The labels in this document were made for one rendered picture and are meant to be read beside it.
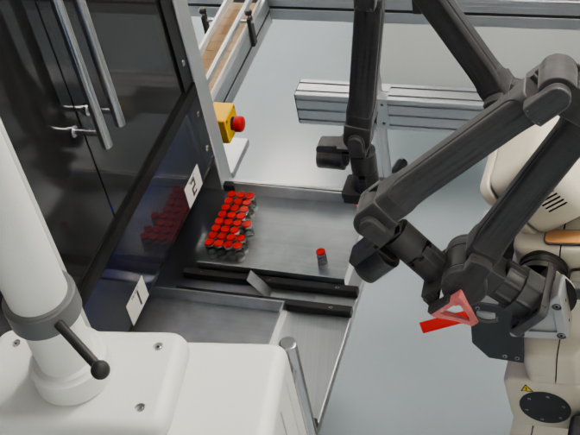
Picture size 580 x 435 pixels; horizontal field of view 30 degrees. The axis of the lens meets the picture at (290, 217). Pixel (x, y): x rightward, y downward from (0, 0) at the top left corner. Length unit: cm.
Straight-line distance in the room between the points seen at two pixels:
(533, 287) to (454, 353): 149
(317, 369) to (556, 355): 47
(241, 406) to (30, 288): 30
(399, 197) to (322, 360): 57
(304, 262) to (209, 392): 107
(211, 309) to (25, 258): 120
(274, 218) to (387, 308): 102
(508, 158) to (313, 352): 62
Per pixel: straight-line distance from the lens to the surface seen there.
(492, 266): 180
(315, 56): 449
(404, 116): 335
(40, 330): 125
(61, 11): 177
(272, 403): 133
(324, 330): 226
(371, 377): 328
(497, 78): 210
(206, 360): 138
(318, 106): 340
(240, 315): 232
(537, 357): 218
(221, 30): 306
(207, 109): 248
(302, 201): 253
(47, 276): 122
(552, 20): 303
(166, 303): 239
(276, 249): 243
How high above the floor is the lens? 260
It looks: 44 degrees down
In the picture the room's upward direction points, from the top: 12 degrees counter-clockwise
